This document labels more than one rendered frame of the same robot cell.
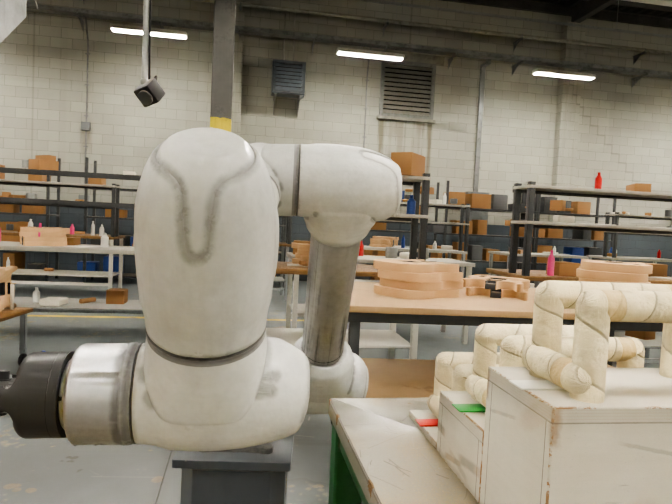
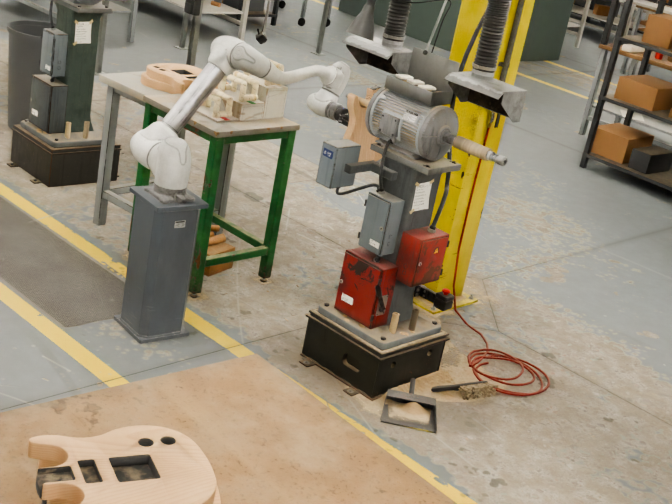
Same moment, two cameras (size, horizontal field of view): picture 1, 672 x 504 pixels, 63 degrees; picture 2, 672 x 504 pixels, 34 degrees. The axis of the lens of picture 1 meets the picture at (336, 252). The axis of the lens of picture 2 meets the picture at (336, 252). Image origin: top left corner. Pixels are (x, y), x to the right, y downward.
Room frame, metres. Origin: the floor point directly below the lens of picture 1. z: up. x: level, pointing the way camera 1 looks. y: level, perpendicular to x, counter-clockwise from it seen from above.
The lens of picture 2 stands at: (3.86, 4.53, 2.52)
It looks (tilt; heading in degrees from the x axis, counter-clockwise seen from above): 22 degrees down; 231
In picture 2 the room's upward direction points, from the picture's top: 11 degrees clockwise
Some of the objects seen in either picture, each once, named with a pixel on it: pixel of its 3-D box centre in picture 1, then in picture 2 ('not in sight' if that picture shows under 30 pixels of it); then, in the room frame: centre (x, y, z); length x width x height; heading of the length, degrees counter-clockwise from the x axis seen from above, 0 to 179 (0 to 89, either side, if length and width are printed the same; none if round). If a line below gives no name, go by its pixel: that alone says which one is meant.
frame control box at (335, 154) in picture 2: not in sight; (351, 174); (0.78, 0.78, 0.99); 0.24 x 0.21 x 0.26; 100
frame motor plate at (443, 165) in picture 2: not in sight; (415, 156); (0.51, 0.88, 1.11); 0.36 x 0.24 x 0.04; 100
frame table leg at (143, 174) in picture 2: not in sight; (142, 181); (1.10, -0.58, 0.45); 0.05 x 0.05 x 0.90; 10
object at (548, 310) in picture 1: (546, 334); not in sight; (0.62, -0.25, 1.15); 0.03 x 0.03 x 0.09
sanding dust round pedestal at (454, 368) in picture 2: not in sight; (385, 335); (0.25, 0.67, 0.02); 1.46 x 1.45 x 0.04; 100
